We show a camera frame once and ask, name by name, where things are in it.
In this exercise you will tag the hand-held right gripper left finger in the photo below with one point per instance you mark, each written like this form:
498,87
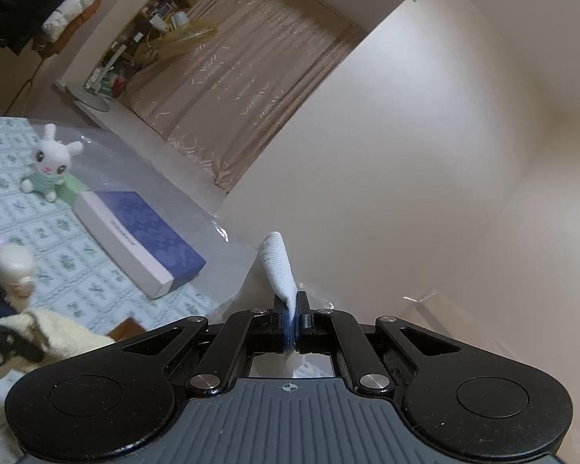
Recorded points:
278,328

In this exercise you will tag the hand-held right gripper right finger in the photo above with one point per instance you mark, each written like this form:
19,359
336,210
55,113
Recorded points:
303,328

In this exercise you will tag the pale yellow towel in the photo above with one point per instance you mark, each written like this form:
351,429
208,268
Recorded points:
67,333

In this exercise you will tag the white ribbed towel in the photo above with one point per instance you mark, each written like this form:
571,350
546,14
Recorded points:
278,266

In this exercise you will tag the brown cardboard box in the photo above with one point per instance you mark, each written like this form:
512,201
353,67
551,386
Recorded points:
125,331

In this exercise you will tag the white thermos bottle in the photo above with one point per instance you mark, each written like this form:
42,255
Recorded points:
14,263

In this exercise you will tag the green cardboard box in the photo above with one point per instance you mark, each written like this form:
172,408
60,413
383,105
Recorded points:
75,188

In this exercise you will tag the white bunny plush toy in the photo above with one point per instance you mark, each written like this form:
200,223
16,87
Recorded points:
51,159

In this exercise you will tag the white box with purple lid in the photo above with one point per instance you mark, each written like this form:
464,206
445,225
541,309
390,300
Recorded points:
140,232

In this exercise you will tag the standing fan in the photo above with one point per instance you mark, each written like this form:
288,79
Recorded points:
94,102

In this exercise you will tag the beige patterned curtain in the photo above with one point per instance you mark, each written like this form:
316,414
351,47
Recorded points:
241,82

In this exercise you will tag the white puffer jacket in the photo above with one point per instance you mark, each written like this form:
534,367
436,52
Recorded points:
70,5
80,23

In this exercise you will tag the cluttered shelf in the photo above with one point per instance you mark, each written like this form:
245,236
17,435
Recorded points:
164,5

